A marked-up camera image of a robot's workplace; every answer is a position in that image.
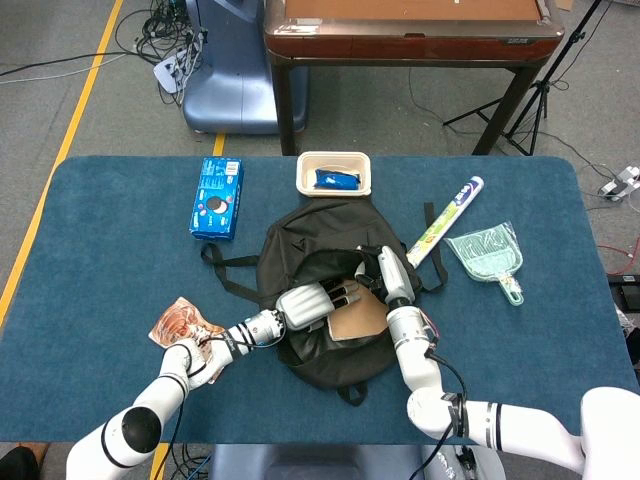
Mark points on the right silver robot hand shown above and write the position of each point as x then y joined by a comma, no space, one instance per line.
400,275

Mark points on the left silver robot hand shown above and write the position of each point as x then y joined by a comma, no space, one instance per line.
302,307

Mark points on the brown notebook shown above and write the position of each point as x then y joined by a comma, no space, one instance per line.
360,317

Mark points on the black fabric backpack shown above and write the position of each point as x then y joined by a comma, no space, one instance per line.
320,225

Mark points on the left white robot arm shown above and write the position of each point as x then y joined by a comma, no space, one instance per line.
170,370

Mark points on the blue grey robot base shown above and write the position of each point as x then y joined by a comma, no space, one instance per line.
225,75

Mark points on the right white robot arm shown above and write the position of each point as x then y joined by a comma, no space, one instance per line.
415,365

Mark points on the white green wrap roll box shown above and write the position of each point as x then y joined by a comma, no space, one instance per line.
445,220

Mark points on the green mini dustpan set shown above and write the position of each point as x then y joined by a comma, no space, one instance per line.
487,255

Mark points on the blue snack packet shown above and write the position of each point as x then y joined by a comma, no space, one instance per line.
335,180

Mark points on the cream plastic tray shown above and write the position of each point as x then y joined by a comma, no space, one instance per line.
361,164

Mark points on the orange spouted drink pouch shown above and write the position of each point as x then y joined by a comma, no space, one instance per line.
172,320

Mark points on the blue Oreo cookie box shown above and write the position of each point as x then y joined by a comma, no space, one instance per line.
215,200

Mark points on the grey robot torso base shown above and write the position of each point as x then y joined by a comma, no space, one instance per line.
300,462

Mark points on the blue felt table cover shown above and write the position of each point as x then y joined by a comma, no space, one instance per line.
100,260

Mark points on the black floor device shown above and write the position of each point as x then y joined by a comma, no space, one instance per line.
625,292

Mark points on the brown mahjong table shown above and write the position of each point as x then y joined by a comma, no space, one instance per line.
400,47

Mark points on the black tripod stand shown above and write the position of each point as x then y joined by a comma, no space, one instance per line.
541,82

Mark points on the white power strip with plugs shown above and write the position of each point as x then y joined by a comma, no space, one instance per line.
167,70

